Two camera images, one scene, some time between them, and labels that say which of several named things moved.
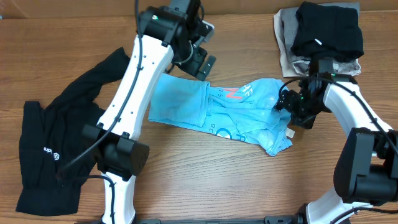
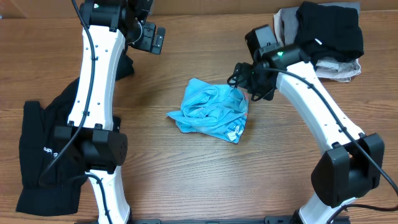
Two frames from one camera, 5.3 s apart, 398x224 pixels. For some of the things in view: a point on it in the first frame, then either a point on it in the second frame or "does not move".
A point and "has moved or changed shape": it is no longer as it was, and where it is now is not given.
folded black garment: [328, 31] does not move
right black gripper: [286, 102] to [239, 80]
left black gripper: [192, 66] to [145, 44]
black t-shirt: [50, 135] does not move
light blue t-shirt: [247, 113] has moved or changed shape
